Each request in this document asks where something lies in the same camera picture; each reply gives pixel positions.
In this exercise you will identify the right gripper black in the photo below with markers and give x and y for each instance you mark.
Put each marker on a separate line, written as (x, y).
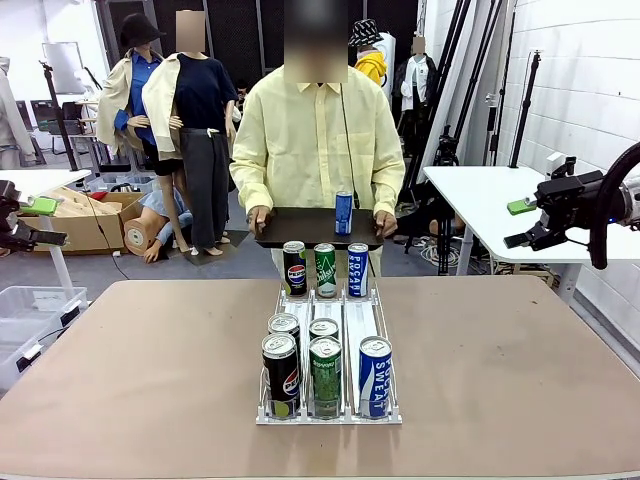
(575, 200)

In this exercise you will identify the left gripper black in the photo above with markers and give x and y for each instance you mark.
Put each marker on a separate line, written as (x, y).
(6, 220)

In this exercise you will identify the blue Pocari Sweat can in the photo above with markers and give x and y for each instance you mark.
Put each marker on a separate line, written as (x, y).
(375, 380)
(357, 270)
(343, 215)

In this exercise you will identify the black serving tray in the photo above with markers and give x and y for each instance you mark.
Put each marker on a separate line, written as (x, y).
(300, 227)

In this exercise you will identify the person's right forearm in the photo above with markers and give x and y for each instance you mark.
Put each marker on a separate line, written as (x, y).
(252, 192)

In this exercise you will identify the person's left forearm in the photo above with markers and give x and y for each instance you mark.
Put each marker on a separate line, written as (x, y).
(390, 192)

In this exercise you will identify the person in yellow shirt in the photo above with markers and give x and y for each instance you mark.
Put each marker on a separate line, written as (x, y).
(315, 140)

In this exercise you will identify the background person in dark clothes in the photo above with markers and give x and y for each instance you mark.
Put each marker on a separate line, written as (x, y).
(242, 97)

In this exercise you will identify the person's left hand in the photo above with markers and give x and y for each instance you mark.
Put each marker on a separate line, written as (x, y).
(386, 224)

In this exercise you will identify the person's right hand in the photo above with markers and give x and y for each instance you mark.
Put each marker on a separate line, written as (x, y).
(260, 220)

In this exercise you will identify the brown cardboard box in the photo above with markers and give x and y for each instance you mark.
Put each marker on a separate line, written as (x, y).
(85, 230)

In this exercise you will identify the clear plastic storage bin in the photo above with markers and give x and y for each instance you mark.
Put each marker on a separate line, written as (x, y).
(17, 350)
(30, 300)

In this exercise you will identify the torso dummy in denim shirt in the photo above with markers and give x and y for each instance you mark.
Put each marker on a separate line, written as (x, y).
(140, 232)

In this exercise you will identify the black tripod head equipment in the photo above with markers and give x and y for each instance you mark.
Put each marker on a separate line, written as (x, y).
(446, 150)

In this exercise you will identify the black light stand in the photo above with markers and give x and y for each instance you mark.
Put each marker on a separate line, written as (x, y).
(526, 110)

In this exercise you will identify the black tripod stand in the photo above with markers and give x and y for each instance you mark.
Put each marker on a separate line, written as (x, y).
(58, 110)

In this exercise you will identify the whiteboard on stand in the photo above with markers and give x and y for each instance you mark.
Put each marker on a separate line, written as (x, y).
(62, 65)

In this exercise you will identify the mannequin in blue shirt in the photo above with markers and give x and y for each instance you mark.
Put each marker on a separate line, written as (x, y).
(142, 75)

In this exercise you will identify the figure in black white jacket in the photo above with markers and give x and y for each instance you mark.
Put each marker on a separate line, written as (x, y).
(415, 80)

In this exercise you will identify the green Chilsung cider can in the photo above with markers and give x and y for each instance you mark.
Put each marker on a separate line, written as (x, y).
(325, 380)
(324, 328)
(325, 270)

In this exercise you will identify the mannequin in navy top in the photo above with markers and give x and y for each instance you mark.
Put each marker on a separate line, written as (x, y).
(200, 90)

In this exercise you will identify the black brimmed hat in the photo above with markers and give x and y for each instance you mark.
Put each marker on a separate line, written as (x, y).
(137, 30)

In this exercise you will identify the mannequin in yellow hoodie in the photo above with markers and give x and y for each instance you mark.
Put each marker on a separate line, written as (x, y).
(372, 65)

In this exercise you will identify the mannequin in white hoodie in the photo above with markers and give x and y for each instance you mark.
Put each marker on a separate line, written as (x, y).
(387, 47)

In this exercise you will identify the black Pepsi can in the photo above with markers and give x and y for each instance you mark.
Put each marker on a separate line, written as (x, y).
(295, 270)
(284, 325)
(281, 375)

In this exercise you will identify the patterned bucket hat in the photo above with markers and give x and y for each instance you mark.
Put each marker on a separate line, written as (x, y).
(365, 32)

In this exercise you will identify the white can dispenser rack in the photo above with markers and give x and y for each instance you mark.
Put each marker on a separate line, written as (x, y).
(327, 421)

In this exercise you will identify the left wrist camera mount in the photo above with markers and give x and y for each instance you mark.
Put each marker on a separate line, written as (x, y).
(7, 190)

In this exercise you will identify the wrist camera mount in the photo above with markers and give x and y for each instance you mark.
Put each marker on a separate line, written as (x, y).
(555, 162)
(7, 190)

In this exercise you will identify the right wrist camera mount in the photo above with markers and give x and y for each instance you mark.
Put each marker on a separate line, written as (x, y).
(555, 162)

